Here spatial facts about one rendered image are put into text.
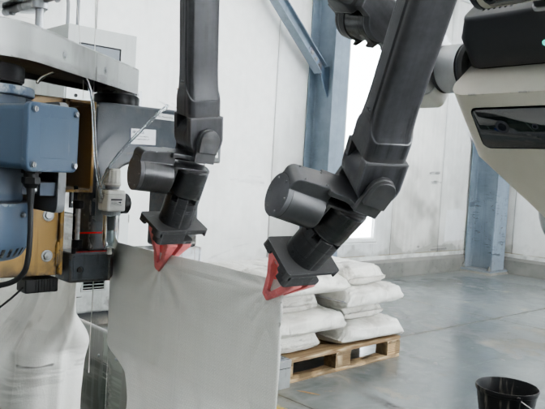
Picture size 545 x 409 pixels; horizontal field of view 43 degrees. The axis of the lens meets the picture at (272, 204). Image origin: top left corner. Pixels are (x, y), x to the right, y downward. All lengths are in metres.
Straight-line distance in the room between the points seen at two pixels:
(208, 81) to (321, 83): 6.23
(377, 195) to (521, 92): 0.42
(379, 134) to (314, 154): 6.49
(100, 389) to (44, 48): 1.29
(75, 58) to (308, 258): 0.50
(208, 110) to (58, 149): 0.25
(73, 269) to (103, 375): 0.86
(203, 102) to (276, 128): 5.91
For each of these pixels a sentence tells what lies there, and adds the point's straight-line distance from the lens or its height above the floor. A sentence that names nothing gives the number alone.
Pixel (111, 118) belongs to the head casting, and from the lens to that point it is 1.31.
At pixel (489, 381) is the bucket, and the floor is 0.24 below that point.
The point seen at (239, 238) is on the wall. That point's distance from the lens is 6.76.
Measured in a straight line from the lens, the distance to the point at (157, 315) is 1.24.
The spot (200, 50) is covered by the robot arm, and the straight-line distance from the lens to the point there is 1.10.
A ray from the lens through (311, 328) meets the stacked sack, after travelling 4.15.
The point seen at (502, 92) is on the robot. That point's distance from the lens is 1.20.
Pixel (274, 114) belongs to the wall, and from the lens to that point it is 7.01.
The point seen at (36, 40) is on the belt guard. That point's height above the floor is 1.40.
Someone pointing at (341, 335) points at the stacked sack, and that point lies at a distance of 4.43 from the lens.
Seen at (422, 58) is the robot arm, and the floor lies 1.37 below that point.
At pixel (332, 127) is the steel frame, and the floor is 1.68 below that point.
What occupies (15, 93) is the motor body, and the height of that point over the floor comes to 1.32.
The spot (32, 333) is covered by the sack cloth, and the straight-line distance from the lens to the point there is 1.59.
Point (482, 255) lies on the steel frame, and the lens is 9.83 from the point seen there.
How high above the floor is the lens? 1.24
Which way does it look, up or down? 3 degrees down
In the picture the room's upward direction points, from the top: 3 degrees clockwise
